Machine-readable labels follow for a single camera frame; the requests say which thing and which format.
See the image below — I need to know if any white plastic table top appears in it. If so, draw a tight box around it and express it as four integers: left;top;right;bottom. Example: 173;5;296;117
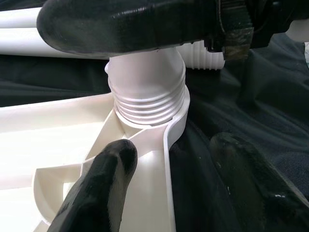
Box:
0;93;191;232

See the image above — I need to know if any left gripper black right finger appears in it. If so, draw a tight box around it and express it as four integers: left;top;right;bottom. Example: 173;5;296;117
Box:
209;131;309;232

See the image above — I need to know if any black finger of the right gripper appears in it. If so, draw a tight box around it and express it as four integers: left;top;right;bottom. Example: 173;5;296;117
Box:
36;0;221;59

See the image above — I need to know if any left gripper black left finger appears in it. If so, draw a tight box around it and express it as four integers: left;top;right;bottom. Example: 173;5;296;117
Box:
48;139;139;232

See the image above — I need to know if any black table cloth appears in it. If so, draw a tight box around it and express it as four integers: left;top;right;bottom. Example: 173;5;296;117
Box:
0;0;309;232

